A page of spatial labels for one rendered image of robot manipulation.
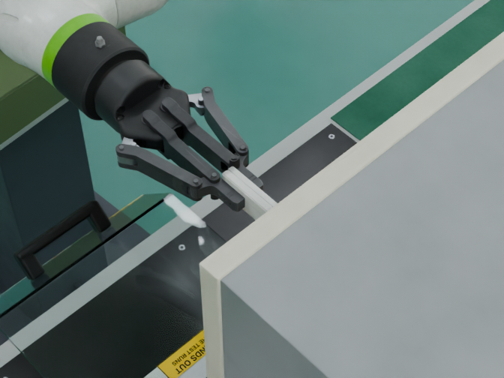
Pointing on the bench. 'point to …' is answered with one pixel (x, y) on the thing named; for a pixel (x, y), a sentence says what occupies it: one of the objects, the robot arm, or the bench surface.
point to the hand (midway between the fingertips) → (251, 199)
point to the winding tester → (378, 252)
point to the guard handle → (26, 256)
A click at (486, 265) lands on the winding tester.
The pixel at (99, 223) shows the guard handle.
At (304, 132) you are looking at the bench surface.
